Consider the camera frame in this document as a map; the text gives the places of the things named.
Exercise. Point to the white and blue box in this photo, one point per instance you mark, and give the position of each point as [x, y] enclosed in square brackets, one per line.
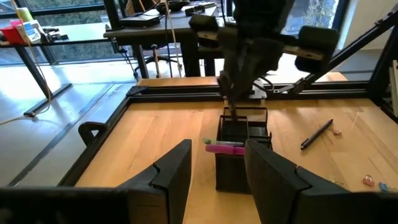
[29, 31]

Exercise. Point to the black aluminium table frame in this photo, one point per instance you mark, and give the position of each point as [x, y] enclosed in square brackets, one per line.
[174, 93]

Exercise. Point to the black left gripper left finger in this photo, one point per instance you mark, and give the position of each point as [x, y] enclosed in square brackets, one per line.
[168, 174]

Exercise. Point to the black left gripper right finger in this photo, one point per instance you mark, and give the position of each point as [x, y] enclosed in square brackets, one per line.
[270, 180]

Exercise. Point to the dark office desk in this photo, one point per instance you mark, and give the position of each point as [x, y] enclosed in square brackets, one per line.
[174, 29]

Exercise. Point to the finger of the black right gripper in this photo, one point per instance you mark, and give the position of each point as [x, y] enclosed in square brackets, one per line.
[252, 81]
[228, 84]

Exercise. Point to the red box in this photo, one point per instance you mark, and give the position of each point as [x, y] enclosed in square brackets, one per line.
[12, 35]

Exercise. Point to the pale yellow binder clip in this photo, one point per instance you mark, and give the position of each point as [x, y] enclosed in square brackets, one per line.
[334, 180]

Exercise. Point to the black mesh desk organizer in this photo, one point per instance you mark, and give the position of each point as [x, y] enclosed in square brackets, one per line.
[231, 174]

